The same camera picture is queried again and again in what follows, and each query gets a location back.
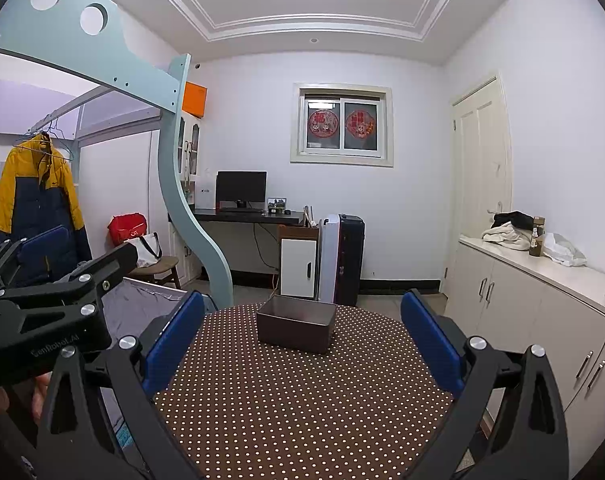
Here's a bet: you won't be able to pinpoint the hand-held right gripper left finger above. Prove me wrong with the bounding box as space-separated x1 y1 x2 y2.
36 290 218 480

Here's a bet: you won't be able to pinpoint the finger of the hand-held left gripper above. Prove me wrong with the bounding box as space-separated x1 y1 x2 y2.
0 241 139 322
0 224 79 291

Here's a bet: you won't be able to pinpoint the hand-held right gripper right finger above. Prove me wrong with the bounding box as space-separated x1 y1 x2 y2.
401 288 569 480

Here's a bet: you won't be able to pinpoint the grey storage box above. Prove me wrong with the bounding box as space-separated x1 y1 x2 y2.
256 295 338 355

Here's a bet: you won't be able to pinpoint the person's left hand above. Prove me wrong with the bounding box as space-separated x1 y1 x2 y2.
0 371 54 422

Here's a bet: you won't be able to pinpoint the white tote bag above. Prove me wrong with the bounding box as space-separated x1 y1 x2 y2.
125 232 163 268

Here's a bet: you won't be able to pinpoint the red bag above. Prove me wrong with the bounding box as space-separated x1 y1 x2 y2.
107 214 148 248

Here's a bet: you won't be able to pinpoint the wooden chair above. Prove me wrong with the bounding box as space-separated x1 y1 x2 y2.
127 256 180 288

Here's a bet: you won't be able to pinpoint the yellow and navy jacket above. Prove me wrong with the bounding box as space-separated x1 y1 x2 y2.
0 132 92 286

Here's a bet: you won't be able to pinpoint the cream sideboard cabinet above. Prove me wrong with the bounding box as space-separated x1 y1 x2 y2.
443 235 605 476

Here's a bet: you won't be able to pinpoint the blue star-print sheet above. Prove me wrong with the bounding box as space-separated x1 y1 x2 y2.
111 417 139 456

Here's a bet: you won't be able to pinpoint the white carton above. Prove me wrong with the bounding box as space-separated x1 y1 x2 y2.
191 175 218 210

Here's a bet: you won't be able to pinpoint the black hard suitcase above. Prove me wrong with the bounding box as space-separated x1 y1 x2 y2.
337 214 367 308

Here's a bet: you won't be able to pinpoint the white garment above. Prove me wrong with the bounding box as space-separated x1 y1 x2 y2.
481 222 533 251

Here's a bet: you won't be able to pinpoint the white hard suitcase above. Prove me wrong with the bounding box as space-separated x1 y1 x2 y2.
317 214 342 306

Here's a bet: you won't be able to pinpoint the dark desk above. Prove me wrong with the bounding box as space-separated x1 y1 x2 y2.
167 207 306 286

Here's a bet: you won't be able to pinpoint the glass-door cupboard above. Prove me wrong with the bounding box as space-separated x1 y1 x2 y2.
175 112 203 211

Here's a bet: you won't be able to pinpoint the brown bottle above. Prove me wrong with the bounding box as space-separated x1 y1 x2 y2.
529 216 546 258

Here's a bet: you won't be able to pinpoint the brown polka dot tablecloth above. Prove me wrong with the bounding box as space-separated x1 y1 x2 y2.
152 302 488 480

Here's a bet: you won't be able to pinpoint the white under-desk cabinet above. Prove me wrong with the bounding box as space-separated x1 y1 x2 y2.
277 224 321 300

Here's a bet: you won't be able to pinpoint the black computer monitor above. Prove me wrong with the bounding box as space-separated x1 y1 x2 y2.
216 171 268 209

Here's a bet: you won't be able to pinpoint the black garment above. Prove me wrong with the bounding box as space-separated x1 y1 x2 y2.
493 211 536 231

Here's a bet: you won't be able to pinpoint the white plastic bag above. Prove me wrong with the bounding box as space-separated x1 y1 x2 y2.
543 232 588 267

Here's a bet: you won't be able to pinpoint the cream door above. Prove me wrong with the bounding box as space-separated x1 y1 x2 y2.
450 75 513 291

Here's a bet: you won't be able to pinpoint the orange box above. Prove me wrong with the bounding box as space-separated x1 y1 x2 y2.
182 81 208 118

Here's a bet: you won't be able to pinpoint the red window paper cutting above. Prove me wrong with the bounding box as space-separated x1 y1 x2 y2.
307 109 339 139
345 110 376 138

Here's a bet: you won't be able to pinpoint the white framed window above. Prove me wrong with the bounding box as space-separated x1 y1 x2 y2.
290 82 394 168

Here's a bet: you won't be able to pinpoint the pale green loft bed frame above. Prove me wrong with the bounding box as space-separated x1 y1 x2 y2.
0 0 233 311

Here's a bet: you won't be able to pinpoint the wire clothes hangers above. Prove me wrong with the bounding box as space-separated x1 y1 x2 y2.
11 119 77 163

